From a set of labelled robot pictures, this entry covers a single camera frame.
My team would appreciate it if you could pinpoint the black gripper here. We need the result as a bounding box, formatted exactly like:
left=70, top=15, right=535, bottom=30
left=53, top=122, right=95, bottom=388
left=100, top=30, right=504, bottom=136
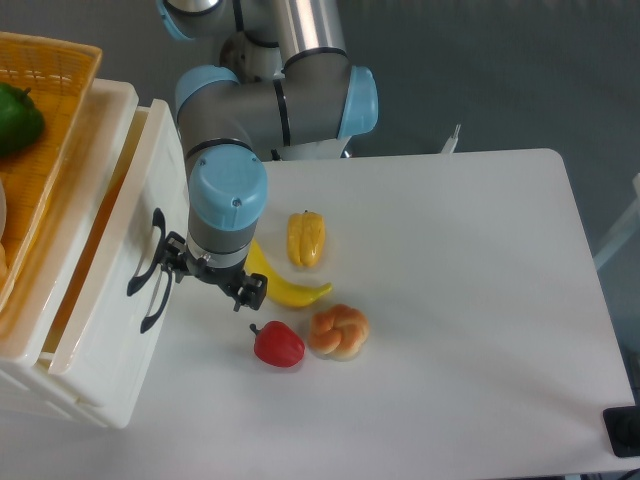
left=160, top=231, right=268, bottom=311

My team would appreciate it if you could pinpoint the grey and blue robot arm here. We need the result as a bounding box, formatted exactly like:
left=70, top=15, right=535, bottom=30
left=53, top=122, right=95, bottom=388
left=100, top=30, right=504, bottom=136
left=157, top=1, right=378, bottom=309

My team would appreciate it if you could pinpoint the white drawer cabinet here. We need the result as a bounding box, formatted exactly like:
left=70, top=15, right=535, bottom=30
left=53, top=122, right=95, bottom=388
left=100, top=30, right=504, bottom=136
left=0, top=78, right=140, bottom=430

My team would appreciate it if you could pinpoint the yellow banana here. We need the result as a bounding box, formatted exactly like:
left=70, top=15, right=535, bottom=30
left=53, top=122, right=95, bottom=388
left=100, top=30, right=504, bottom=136
left=245, top=240, right=333, bottom=308

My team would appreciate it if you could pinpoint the red bell pepper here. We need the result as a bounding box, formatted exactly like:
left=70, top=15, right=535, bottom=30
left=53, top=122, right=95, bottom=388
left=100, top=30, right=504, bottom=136
left=249, top=320, right=305, bottom=368

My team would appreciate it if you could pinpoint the yellow bell pepper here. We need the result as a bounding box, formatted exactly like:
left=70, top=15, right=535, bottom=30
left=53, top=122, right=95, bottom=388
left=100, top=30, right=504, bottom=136
left=287, top=211, right=326, bottom=268

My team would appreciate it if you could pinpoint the knotted bread roll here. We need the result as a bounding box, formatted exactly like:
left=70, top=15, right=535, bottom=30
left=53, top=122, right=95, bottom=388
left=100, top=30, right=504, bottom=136
left=307, top=304, right=370, bottom=361

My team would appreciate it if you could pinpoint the long orange baguette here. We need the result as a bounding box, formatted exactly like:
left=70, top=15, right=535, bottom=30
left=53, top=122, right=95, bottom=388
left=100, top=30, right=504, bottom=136
left=54, top=177, right=124, bottom=321

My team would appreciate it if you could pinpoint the green bell pepper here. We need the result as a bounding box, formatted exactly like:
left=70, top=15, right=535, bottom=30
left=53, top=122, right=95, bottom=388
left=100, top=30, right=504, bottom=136
left=1, top=82, right=45, bottom=157

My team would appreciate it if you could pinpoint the orange woven basket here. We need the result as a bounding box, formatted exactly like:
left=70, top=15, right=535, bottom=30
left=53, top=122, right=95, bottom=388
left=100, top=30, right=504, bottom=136
left=1, top=32, right=102, bottom=305

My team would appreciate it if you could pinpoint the black device at table corner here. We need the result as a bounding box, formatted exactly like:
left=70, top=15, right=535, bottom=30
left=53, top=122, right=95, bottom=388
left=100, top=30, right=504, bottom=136
left=602, top=406, right=640, bottom=458

